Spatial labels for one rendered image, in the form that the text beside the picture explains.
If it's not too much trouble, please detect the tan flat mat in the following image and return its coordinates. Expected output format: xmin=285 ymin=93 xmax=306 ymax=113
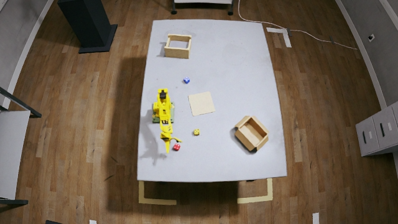
xmin=188 ymin=91 xmax=215 ymax=116

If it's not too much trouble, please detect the dark blue die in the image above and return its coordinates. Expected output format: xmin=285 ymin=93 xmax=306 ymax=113
xmin=183 ymin=77 xmax=190 ymax=84

